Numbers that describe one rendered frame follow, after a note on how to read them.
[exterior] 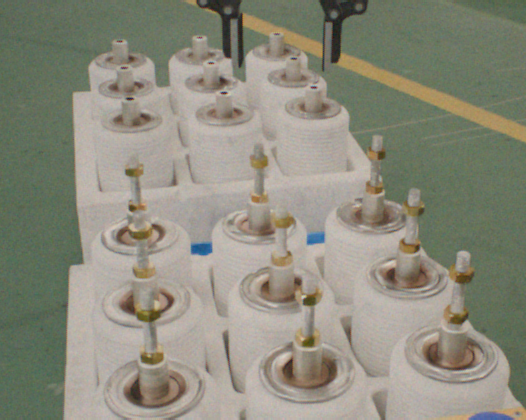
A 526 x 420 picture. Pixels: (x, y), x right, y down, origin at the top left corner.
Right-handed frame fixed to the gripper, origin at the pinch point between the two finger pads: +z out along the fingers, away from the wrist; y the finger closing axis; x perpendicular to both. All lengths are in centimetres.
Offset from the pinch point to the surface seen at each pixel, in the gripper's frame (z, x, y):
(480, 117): 47, -106, -33
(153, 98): 22, -46, 21
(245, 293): 21.6, 1.3, 3.0
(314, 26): 47, -167, 4
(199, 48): 20, -62, 17
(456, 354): 21.1, 9.4, -14.7
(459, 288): 15.3, 8.8, -14.4
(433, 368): 21.7, 10.7, -12.8
